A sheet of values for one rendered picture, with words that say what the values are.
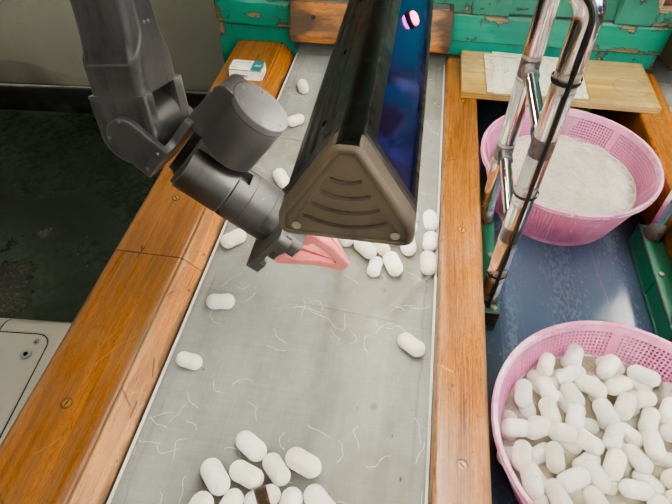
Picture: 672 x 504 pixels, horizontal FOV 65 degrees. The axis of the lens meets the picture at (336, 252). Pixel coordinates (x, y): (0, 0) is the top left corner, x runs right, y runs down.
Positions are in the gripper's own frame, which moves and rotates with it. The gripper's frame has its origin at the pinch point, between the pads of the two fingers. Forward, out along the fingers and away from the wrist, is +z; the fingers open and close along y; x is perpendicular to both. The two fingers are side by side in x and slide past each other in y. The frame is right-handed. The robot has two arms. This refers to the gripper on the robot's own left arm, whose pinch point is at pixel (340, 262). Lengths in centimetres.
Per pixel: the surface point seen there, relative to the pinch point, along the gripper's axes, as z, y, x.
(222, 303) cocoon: -6.5, -2.8, 14.1
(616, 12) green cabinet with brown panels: 28, 62, -28
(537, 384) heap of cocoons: 23.7, -6.6, -7.5
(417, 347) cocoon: 11.7, -5.4, -0.8
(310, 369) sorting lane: 3.8, -8.9, 8.0
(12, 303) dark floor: -30, 40, 129
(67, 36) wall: -68, 138, 115
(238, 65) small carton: -18, 47, 19
